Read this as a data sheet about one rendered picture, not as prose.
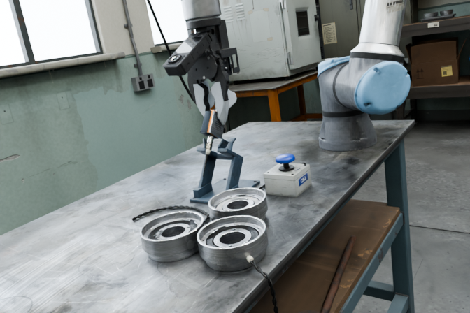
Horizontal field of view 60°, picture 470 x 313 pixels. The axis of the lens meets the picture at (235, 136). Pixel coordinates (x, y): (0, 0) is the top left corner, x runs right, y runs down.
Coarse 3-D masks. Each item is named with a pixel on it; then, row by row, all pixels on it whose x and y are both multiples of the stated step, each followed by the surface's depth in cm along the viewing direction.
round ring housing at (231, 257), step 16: (208, 224) 65; (224, 224) 66; (240, 224) 66; (256, 224) 65; (224, 240) 64; (240, 240) 64; (256, 240) 58; (208, 256) 58; (224, 256) 57; (240, 256) 57; (256, 256) 58
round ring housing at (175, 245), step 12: (168, 216) 72; (180, 216) 72; (192, 216) 71; (144, 228) 68; (168, 228) 69; (180, 228) 69; (144, 240) 64; (156, 240) 62; (168, 240) 62; (180, 240) 62; (192, 240) 63; (156, 252) 63; (168, 252) 62; (180, 252) 63; (192, 252) 64
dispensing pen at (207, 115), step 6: (204, 114) 85; (210, 114) 84; (204, 120) 84; (204, 126) 84; (204, 132) 83; (210, 138) 84; (216, 138) 86; (210, 144) 84; (210, 150) 84; (204, 168) 83
